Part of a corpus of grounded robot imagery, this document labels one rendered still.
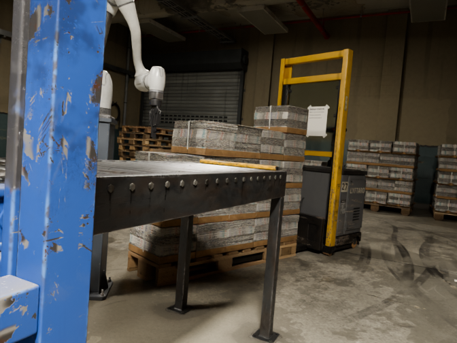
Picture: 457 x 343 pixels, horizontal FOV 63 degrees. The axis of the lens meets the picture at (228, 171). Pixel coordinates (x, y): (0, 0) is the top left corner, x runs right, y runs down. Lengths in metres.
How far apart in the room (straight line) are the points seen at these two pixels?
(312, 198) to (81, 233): 3.36
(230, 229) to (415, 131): 6.69
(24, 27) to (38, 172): 0.17
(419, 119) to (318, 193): 5.49
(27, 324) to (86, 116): 0.25
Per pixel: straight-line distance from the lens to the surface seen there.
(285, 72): 4.02
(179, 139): 2.69
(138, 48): 2.53
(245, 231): 2.88
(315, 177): 3.76
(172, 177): 0.99
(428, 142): 8.92
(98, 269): 2.28
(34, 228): 0.50
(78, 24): 0.51
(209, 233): 2.63
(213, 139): 2.51
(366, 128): 9.02
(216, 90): 10.38
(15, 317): 0.50
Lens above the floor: 0.87
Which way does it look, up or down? 3 degrees down
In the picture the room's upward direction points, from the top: 5 degrees clockwise
